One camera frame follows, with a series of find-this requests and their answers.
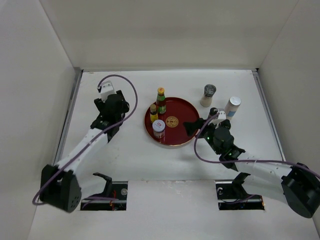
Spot small yellow label bottle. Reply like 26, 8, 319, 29
149, 104, 159, 123

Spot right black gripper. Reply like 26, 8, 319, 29
183, 117, 222, 155

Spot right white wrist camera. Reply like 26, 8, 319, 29
211, 108, 226, 126

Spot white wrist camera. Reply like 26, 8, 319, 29
211, 108, 226, 126
97, 80, 116, 102

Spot green label sauce bottle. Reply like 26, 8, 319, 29
156, 87, 167, 114

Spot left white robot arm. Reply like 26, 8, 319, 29
39, 90, 130, 213

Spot white blue cylinder shaker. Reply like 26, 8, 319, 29
224, 96, 242, 120

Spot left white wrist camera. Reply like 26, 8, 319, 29
97, 80, 116, 102

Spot grey cap salt grinder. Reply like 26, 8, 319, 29
200, 84, 217, 107

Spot black cap pepper bottle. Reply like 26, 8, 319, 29
219, 119, 231, 130

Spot red round tray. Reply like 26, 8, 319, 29
144, 97, 200, 146

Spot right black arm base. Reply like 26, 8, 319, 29
215, 172, 265, 211

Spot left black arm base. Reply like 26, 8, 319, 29
80, 172, 129, 211

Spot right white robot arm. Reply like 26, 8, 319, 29
183, 118, 320, 219

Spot silver lid spice jar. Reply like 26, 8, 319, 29
152, 119, 166, 139

